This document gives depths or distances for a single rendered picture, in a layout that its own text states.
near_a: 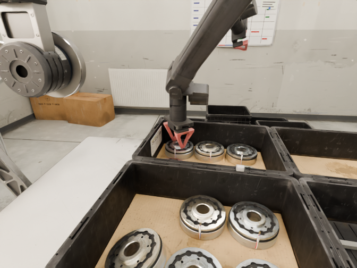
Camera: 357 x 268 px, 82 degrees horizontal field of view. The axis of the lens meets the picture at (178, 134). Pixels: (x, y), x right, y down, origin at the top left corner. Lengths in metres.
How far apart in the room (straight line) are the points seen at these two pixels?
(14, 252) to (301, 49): 3.61
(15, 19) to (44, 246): 0.60
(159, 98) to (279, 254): 3.12
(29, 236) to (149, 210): 0.38
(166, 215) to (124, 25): 3.25
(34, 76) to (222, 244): 0.61
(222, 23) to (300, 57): 3.23
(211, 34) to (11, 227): 0.77
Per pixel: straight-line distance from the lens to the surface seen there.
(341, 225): 0.63
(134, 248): 0.44
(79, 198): 0.84
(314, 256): 0.44
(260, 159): 0.77
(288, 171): 0.55
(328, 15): 3.76
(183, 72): 0.55
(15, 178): 1.16
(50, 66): 0.67
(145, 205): 0.55
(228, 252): 0.48
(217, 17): 0.45
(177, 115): 0.67
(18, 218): 0.86
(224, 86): 3.46
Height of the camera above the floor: 1.21
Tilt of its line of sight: 25 degrees down
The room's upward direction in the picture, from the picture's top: straight up
